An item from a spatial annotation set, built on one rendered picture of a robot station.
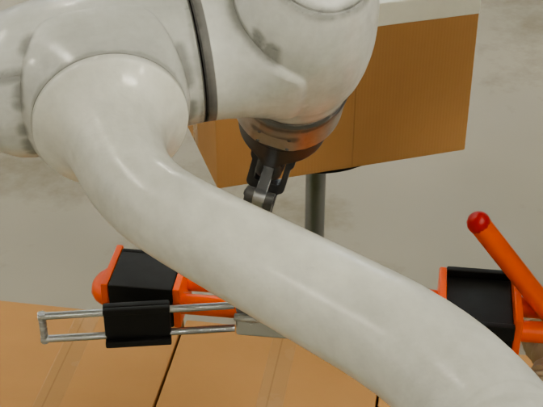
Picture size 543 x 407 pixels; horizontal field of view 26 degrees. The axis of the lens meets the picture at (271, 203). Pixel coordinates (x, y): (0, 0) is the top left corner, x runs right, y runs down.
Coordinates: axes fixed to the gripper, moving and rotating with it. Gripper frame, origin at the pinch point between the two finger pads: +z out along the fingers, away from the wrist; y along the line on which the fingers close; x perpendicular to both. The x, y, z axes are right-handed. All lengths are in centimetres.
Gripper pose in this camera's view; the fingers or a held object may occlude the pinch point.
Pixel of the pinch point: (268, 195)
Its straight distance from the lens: 113.9
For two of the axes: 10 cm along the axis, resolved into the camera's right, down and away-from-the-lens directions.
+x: 9.5, 3.0, -0.4
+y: -3.0, 8.9, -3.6
